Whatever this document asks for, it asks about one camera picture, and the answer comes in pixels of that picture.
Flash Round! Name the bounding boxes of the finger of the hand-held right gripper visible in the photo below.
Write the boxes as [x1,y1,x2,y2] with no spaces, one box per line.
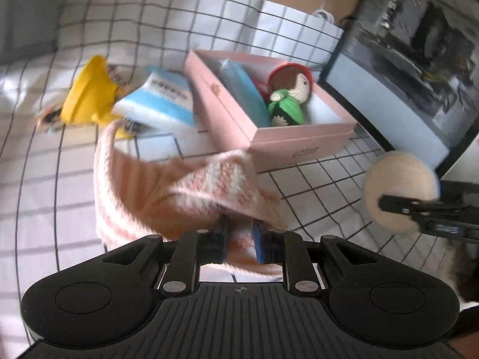
[437,180,479,204]
[378,193,446,215]

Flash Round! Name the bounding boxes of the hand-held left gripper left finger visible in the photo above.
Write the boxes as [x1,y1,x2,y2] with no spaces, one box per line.
[103,217,230,299]

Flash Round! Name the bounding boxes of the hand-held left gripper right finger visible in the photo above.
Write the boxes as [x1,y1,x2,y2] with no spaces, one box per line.
[253,219,379,297]

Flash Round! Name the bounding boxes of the beige round plush cushion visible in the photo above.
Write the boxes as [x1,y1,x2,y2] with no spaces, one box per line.
[364,150,441,233]

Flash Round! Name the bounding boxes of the pink striped knit headband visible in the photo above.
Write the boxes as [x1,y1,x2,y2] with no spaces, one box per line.
[93,121,289,282]

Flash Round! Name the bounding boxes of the pink cardboard box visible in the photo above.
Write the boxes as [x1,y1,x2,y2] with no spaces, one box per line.
[183,49,359,175]

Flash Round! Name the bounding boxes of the crochet doll green clothes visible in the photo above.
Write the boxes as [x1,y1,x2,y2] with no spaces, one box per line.
[266,63,314,127]

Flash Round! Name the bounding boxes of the light blue soft pack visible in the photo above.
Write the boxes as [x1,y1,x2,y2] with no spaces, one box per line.
[219,59,273,128]

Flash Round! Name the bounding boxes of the black framed picture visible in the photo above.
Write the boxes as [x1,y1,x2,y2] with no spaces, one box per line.
[318,0,479,181]

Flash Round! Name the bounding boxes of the blue white tissue pack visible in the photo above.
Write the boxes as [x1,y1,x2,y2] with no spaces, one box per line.
[112,66,197,134]

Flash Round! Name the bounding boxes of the black white checkered tablecloth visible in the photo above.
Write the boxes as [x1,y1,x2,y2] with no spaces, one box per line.
[0,0,463,348]

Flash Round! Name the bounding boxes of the yellow snack packet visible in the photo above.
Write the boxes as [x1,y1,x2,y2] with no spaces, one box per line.
[35,55,147,141]

